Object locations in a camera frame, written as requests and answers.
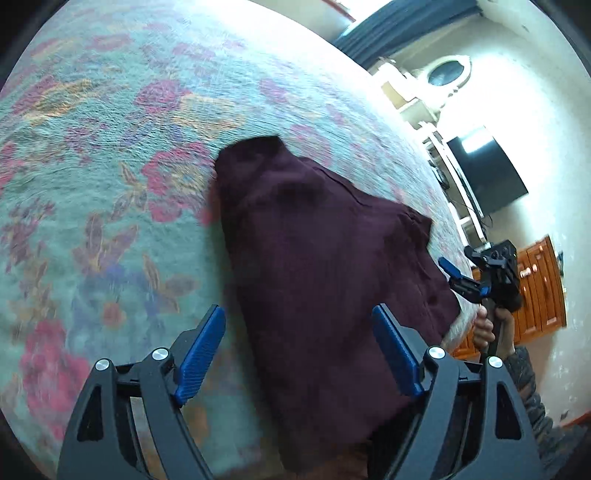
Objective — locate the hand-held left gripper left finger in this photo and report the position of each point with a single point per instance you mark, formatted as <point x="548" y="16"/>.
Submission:
<point x="203" y="350"/>

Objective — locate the person's right hand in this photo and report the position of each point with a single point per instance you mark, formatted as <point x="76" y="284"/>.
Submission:
<point x="482" y="332"/>

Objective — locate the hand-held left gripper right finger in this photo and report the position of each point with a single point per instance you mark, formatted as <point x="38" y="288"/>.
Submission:
<point x="397" y="350"/>

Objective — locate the blue curtain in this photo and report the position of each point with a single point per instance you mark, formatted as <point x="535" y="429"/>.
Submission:
<point x="392" y="27"/>

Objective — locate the white dresser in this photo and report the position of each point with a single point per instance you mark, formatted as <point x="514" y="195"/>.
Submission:
<point x="406" y="99"/>

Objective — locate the black flat television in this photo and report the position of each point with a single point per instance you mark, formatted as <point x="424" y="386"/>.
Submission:
<point x="489" y="170"/>

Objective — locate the maroon pants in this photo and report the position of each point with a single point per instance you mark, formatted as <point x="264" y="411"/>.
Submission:
<point x="314" y="258"/>

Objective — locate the floral bedspread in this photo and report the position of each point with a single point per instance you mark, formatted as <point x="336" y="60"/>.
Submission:
<point x="115" y="161"/>

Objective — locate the white television stand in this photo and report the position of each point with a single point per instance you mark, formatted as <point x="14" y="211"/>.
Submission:
<point x="461" y="203"/>

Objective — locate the oval dresser mirror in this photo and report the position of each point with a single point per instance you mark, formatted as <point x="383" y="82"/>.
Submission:
<point x="445" y="71"/>

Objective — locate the orange wooden cabinet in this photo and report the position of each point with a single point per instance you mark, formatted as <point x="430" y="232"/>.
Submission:
<point x="540" y="286"/>

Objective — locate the person's right forearm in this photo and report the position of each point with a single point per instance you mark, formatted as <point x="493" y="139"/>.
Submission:
<point x="521" y="378"/>

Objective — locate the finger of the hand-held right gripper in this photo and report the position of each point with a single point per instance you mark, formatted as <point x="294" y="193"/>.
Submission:
<point x="475" y="257"/>
<point x="450" y="268"/>

